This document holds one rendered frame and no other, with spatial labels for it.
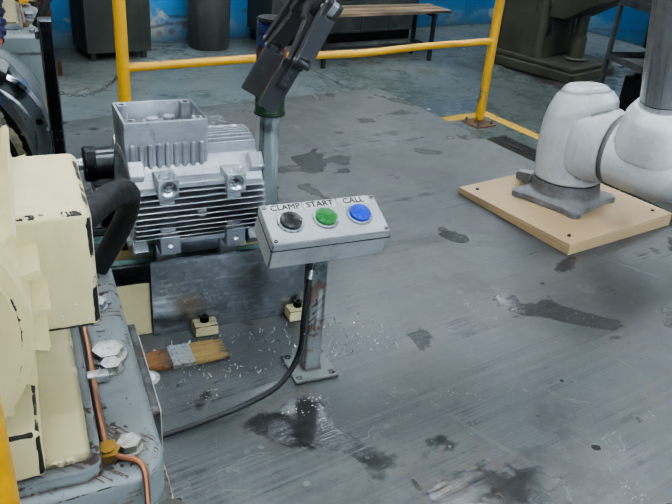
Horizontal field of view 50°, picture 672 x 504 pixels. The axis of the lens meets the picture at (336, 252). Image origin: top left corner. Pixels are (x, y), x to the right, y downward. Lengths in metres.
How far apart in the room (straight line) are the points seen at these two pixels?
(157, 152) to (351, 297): 0.45
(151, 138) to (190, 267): 0.21
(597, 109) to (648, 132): 0.15
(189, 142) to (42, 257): 0.69
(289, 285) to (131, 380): 0.71
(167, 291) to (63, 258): 0.74
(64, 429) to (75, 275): 0.10
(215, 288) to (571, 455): 0.58
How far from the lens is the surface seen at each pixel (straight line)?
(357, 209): 0.98
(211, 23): 6.33
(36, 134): 1.33
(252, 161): 1.10
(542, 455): 1.06
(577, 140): 1.67
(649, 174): 1.60
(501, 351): 1.23
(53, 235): 0.41
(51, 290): 0.43
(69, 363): 0.53
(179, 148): 1.09
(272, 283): 1.20
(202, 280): 1.16
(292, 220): 0.95
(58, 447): 0.47
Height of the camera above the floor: 1.49
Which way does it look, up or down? 28 degrees down
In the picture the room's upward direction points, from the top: 5 degrees clockwise
